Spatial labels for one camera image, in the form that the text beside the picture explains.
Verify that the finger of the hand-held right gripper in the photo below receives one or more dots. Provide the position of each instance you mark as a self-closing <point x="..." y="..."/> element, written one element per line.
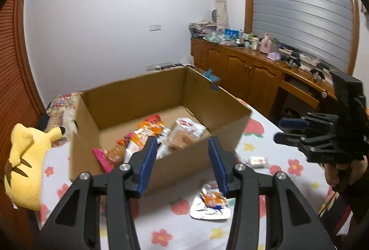
<point x="289" y="139"/>
<point x="294" y="123"/>

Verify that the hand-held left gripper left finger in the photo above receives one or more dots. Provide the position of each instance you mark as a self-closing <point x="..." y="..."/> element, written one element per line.
<point x="146" y="165"/>

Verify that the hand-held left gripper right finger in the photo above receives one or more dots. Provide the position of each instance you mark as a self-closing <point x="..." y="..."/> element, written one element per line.
<point x="216" y="165"/>

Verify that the copper foil snack packet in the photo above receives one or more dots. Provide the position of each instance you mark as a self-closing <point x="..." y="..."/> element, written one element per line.
<point x="118" y="153"/>

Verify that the orange snack packet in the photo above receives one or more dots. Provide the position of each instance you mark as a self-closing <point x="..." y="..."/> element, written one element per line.
<point x="152" y="124"/>

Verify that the clear sesame bar packet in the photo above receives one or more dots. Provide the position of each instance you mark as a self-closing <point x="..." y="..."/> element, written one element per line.
<point x="183" y="140"/>

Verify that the silver packet with orange print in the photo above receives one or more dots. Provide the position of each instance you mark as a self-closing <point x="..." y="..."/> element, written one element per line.
<point x="207" y="209"/>

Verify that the white and red snack packet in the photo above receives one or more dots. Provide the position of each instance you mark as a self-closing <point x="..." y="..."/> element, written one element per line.
<point x="188" y="124"/>

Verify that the brown cardboard box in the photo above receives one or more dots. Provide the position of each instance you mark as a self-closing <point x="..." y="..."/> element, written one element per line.
<point x="121" y="105"/>

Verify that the person's right forearm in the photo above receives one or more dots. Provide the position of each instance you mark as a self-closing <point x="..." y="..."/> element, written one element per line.
<point x="347" y="209"/>

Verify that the person's right hand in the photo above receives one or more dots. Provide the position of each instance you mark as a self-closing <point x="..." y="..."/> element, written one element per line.
<point x="331" y="175"/>

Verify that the crumpled silver snack packet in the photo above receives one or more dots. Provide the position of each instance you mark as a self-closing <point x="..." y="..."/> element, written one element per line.
<point x="164" y="147"/>

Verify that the wooden desk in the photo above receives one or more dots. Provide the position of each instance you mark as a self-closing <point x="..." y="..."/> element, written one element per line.
<point x="299" y="88"/>

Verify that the small white packet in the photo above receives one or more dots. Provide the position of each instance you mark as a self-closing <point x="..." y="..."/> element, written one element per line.
<point x="257" y="162"/>

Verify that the pink snack packet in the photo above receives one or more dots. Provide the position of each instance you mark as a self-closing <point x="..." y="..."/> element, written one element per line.
<point x="101" y="158"/>

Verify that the black gadget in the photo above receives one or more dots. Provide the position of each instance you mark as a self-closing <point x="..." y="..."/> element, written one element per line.
<point x="318" y="71"/>
<point x="294" y="60"/>

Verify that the small purple item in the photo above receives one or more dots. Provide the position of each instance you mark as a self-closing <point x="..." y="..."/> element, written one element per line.
<point x="274" y="56"/>

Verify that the wooden cabinet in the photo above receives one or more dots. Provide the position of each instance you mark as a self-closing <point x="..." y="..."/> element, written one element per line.
<point x="239" y="65"/>

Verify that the pink bottle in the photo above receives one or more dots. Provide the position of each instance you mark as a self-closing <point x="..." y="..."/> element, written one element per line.
<point x="266" y="44"/>

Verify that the small blue toy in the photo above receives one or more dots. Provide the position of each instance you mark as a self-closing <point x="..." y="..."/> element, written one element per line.
<point x="211" y="76"/>

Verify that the row of small bottles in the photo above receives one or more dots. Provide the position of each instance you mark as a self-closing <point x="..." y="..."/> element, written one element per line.
<point x="249" y="42"/>

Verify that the floral pillow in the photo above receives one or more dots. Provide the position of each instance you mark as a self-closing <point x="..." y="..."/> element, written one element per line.
<point x="60" y="111"/>

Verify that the blue box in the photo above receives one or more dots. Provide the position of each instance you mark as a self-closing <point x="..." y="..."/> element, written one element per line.
<point x="232" y="33"/>

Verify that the green patterned papers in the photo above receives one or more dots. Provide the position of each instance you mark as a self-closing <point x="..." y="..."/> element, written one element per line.
<point x="219" y="38"/>

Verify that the grey window blind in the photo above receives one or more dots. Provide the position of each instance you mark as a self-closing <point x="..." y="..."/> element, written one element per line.
<point x="299" y="7"/>

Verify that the yellow plush toy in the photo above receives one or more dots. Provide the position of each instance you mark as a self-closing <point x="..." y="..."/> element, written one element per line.
<point x="26" y="169"/>

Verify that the stack of magazines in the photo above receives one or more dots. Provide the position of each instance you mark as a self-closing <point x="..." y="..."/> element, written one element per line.
<point x="201" y="27"/>

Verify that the wooden slatted wardrobe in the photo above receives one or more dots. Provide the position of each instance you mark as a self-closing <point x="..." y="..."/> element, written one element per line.
<point x="14" y="80"/>

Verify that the white wall socket strip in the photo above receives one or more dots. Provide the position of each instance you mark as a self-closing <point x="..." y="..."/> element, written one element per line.
<point x="161" y="66"/>

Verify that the white wall switch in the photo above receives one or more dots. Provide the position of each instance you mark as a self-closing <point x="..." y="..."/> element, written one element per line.
<point x="155" y="27"/>

